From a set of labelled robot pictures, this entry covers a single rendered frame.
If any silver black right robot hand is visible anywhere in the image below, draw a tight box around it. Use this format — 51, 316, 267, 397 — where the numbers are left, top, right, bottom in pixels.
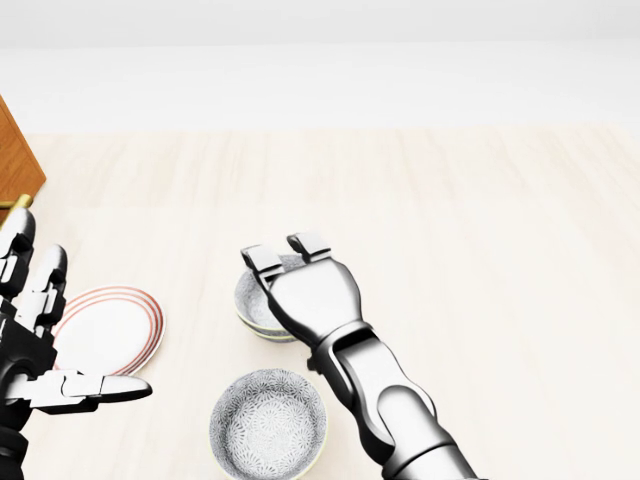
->
239, 231, 375, 350

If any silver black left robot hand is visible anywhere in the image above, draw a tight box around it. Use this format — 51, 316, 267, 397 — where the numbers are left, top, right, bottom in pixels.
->
0, 206, 154, 430

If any patterned grey bowl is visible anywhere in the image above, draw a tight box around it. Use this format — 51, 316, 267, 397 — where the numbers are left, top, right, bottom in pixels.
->
233, 254, 302, 346
208, 367, 329, 480

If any white plate with red rings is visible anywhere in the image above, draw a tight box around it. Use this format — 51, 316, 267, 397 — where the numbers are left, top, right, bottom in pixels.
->
51, 285, 167, 378

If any wooden cabinet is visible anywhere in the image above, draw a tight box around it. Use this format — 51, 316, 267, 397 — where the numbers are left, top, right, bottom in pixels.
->
0, 94, 48, 222

